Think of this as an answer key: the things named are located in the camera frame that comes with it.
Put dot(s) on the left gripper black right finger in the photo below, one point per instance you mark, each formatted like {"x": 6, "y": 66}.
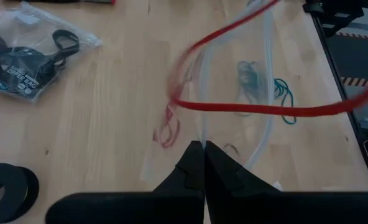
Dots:
{"x": 227, "y": 174}

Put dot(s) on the pile of teal rubber bands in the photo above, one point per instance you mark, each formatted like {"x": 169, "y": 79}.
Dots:
{"x": 280, "y": 83}

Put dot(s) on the wide black rubber band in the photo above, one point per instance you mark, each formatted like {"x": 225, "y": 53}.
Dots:
{"x": 25, "y": 62}

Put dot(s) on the long red rubber band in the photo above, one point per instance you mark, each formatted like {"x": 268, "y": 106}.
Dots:
{"x": 168, "y": 115}
{"x": 249, "y": 109}

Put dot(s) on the clear zipper bag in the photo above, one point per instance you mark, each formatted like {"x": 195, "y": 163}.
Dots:
{"x": 31, "y": 31}
{"x": 202, "y": 81}

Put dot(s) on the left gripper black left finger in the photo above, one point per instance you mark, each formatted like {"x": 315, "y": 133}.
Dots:
{"x": 190, "y": 174}

